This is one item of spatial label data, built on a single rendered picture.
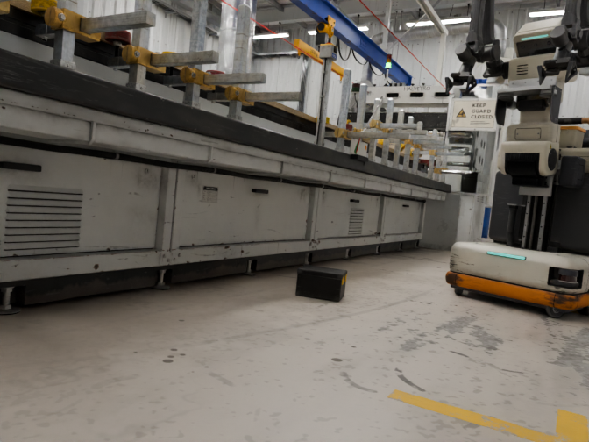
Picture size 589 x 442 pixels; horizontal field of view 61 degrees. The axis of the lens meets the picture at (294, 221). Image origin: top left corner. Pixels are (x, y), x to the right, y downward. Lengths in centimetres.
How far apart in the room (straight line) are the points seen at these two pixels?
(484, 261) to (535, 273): 25
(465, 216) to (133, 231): 407
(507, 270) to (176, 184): 159
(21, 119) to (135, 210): 68
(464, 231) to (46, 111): 459
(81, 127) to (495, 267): 194
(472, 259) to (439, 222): 300
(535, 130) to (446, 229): 310
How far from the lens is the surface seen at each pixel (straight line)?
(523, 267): 256
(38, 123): 145
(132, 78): 163
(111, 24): 141
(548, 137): 265
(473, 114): 553
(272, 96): 195
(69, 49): 149
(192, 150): 183
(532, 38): 273
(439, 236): 565
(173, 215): 207
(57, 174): 175
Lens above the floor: 44
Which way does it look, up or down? 3 degrees down
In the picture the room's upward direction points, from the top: 6 degrees clockwise
